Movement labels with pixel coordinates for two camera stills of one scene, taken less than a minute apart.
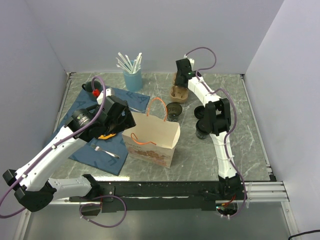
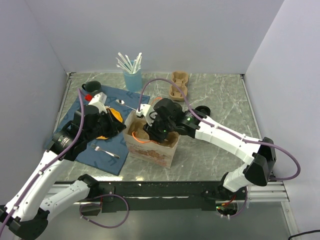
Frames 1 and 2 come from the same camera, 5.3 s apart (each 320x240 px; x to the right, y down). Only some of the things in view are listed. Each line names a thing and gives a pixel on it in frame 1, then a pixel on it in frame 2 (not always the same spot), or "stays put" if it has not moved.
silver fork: (97, 148) stays put
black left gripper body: (124, 122) → (105, 126)
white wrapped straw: (122, 66) stays put
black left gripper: (184, 196) stays put
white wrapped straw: (137, 64) stays put
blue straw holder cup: (133, 81) stays put
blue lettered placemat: (109, 154) stays put
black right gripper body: (177, 82) → (159, 127)
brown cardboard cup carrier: (178, 94) → (137, 128)
